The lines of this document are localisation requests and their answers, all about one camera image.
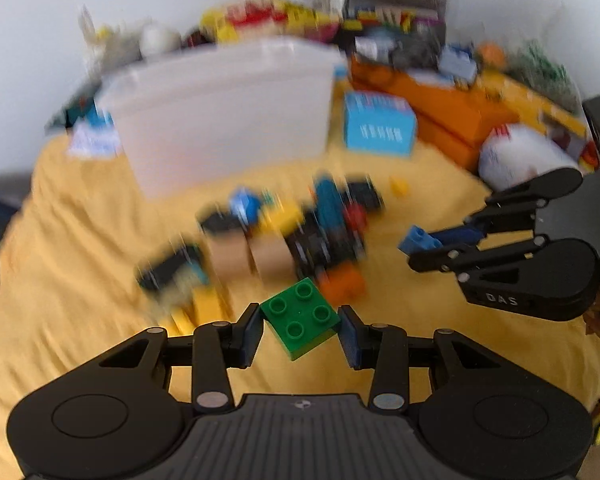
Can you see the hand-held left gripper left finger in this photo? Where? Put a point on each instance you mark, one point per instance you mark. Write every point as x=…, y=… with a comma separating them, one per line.
x=252, y=340

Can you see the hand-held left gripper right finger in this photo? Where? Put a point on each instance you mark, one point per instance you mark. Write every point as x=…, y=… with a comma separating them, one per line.
x=349, y=340

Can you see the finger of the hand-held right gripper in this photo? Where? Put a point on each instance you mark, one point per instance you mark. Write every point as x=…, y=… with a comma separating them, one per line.
x=480, y=257
x=510, y=217

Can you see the green toy brick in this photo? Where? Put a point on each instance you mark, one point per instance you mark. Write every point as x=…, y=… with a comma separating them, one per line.
x=300, y=317

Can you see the blue toy brick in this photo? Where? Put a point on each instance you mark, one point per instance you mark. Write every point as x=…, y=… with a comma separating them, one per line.
x=417, y=241

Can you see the red toy brick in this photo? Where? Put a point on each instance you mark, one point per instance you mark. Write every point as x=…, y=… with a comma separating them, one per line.
x=356, y=217

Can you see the white plastic bin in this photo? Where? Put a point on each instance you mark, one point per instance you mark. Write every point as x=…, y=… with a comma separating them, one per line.
x=220, y=115

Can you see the orange toy brick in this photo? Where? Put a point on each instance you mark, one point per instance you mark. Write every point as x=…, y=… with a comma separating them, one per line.
x=345, y=285

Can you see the yellow hollow toy brick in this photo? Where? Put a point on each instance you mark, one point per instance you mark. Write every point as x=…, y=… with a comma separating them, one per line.
x=202, y=310

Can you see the white red plastic bag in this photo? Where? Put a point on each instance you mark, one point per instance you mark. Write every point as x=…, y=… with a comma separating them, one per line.
x=520, y=155

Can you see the wooden cube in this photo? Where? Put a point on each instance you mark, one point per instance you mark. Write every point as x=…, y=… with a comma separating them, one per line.
x=227, y=257
x=272, y=257

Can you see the dark toy car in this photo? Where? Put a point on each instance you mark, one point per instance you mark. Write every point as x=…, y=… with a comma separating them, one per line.
x=325, y=247

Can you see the black and blue toy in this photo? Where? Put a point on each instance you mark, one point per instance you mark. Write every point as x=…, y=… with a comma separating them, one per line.
x=172, y=267

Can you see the small yellow toy brick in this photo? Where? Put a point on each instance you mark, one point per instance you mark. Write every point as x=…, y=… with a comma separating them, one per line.
x=399, y=186

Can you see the yellow flat box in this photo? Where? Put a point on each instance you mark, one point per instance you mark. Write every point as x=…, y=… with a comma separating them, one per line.
x=535, y=97

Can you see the yellow studded toy brick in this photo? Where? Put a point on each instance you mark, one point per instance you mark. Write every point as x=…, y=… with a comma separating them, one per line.
x=280, y=217

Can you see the orange long box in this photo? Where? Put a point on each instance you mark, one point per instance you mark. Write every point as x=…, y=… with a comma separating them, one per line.
x=445, y=105

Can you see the blue disc toy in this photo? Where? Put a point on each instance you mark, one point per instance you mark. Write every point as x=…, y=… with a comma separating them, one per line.
x=245, y=205

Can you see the teal toy telescope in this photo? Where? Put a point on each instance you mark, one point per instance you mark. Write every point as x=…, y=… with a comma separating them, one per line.
x=329, y=202

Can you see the blue cardboard box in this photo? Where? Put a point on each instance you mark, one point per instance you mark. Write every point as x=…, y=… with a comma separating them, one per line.
x=380, y=125

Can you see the dark device case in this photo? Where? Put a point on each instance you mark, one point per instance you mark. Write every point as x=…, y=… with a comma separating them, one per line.
x=457, y=61

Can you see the orange round object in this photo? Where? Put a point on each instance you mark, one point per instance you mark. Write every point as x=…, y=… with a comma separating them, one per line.
x=492, y=53

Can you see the yellow blanket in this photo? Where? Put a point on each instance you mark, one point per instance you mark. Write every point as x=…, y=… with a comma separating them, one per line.
x=80, y=270

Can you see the white paper packet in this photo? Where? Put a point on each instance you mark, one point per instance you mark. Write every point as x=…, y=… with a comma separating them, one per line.
x=92, y=141

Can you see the blue packet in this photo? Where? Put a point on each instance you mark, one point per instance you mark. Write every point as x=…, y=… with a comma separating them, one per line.
x=92, y=117

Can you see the white ball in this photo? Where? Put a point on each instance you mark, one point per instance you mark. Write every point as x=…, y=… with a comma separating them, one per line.
x=157, y=40

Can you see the yellow red snack bag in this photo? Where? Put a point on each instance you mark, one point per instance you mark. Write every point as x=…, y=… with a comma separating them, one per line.
x=260, y=17

